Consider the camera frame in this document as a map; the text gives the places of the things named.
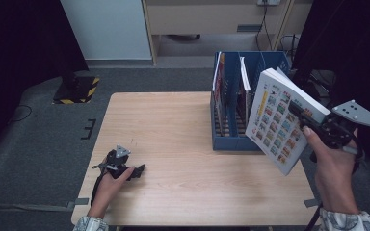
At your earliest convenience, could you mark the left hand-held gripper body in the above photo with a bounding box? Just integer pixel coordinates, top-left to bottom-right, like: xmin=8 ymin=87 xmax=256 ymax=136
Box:
xmin=92 ymin=144 xmax=132 ymax=180

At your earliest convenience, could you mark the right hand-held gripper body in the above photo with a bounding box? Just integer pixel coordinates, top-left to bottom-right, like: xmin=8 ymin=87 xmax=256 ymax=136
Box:
xmin=320 ymin=99 xmax=370 ymax=157

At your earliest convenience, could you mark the white book with picture grid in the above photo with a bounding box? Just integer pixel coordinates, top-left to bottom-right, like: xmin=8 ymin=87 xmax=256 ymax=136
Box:
xmin=244 ymin=66 xmax=331 ymax=177

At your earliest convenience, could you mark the purple cover book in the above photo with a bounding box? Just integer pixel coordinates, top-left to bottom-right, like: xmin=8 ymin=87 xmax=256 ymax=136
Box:
xmin=238 ymin=56 xmax=253 ymax=129

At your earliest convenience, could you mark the blue plastic file rack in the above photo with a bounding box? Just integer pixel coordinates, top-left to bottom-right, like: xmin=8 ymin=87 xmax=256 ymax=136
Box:
xmin=210 ymin=50 xmax=291 ymax=152

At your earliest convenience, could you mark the black book with red cover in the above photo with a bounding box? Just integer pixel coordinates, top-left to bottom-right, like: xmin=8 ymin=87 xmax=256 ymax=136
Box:
xmin=212 ymin=52 xmax=226 ymax=136

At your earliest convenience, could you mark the person's left hand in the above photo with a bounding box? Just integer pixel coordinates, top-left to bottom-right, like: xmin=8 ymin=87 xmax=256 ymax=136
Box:
xmin=87 ymin=158 xmax=136 ymax=219

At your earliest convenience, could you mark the person's right hand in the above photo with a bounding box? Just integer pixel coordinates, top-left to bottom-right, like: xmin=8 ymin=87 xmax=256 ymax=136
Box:
xmin=302 ymin=125 xmax=364 ymax=216

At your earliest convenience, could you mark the dark curtain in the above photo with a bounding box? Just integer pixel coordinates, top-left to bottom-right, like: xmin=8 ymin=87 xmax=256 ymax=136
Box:
xmin=0 ymin=0 xmax=90 ymax=167
xmin=290 ymin=0 xmax=370 ymax=181

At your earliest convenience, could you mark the white cabinet panel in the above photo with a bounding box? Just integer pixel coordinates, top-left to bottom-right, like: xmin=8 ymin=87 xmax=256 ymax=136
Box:
xmin=59 ymin=0 xmax=152 ymax=61

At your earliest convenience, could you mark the light wooden cabinet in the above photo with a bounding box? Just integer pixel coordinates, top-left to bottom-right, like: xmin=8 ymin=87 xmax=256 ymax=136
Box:
xmin=141 ymin=0 xmax=314 ymax=65

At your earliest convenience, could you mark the left hand-held gripper black cable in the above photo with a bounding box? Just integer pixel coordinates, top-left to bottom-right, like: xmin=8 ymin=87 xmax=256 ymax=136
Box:
xmin=91 ymin=165 xmax=108 ymax=206

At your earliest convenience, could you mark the hand-held gripper black cable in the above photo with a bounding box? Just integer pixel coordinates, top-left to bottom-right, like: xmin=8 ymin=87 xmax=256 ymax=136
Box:
xmin=303 ymin=141 xmax=366 ymax=231
xmin=91 ymin=165 xmax=108 ymax=206

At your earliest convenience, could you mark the black cables bundle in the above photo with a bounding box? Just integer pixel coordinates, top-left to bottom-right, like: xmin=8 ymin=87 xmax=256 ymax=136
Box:
xmin=278 ymin=33 xmax=302 ymax=59

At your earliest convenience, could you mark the right hand-held gripper black cable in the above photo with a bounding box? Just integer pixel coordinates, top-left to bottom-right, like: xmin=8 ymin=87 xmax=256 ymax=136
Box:
xmin=303 ymin=141 xmax=366 ymax=231

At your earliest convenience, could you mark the thin black floor cable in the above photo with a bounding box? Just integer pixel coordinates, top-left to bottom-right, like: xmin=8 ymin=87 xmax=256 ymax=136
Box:
xmin=8 ymin=104 xmax=34 ymax=124

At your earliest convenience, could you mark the black hanging cable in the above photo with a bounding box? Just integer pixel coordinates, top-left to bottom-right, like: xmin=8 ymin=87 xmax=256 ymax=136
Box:
xmin=254 ymin=4 xmax=273 ymax=52

